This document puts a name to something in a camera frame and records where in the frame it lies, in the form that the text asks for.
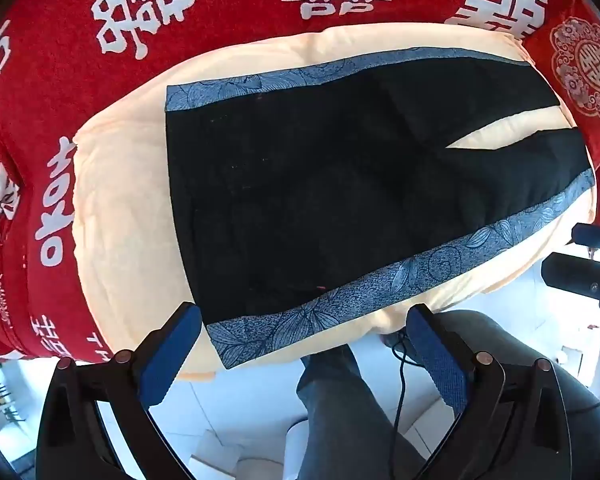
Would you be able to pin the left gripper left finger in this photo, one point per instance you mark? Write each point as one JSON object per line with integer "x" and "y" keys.
{"x": 73, "y": 442}

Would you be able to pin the red embroidered pillow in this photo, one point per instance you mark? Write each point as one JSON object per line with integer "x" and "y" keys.
{"x": 566, "y": 49}

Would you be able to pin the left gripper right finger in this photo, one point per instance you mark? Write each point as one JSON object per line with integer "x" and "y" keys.
{"x": 510, "y": 420}

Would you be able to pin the person's grey jeans legs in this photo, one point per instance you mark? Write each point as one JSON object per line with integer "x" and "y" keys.
{"x": 350, "y": 436}

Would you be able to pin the black pants with patterned trim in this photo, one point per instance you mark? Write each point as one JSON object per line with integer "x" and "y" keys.
{"x": 306, "y": 198}

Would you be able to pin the red sofa cover with characters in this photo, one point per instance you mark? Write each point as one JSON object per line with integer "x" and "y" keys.
{"x": 64, "y": 61}

